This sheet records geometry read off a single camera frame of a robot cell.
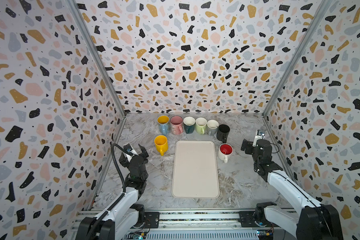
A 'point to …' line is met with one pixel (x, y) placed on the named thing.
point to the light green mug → (201, 124)
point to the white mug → (225, 150)
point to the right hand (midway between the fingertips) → (251, 137)
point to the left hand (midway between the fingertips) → (131, 147)
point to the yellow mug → (161, 144)
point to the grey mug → (212, 126)
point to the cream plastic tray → (195, 173)
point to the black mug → (223, 132)
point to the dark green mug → (189, 122)
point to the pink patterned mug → (176, 122)
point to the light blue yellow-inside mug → (164, 125)
